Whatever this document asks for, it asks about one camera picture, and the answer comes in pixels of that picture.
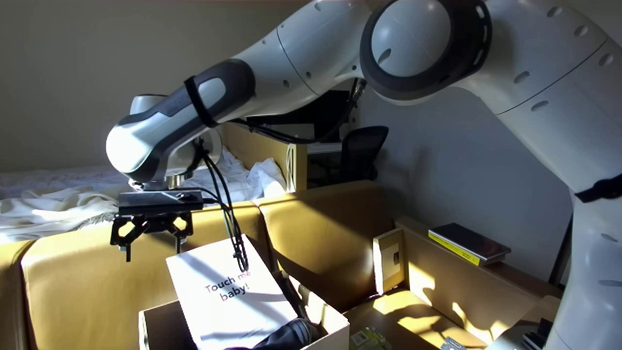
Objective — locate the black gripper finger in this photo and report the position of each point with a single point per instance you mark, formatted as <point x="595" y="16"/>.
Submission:
<point x="181" y="233"/>
<point x="126" y="239"/>

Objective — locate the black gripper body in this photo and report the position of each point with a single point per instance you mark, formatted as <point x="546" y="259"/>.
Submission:
<point x="157" y="202"/>

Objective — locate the white paper stack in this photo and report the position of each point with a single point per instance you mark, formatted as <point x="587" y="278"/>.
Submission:
<point x="225" y="292"/>

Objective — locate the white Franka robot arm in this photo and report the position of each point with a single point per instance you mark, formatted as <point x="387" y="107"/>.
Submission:
<point x="531" y="78"/>

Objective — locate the brown cardboard box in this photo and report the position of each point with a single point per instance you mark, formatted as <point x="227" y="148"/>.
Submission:
<point x="330" y="327"/>

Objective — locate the open cardboard box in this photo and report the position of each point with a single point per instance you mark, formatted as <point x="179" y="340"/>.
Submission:
<point x="447" y="292"/>

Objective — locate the crumpled white bed sheets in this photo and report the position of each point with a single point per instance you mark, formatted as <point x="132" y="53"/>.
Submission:
<point x="58" y="200"/>

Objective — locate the white desk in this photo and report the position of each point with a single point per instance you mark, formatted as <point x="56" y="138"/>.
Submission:
<point x="323" y="148"/>

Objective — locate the black office chair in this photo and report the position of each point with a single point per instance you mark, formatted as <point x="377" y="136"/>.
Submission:
<point x="360" y="152"/>

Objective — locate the small green packet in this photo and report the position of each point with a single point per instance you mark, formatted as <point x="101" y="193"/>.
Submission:
<point x="369" y="338"/>

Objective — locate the black and yellow book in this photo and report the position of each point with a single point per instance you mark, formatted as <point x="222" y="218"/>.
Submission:
<point x="466" y="243"/>

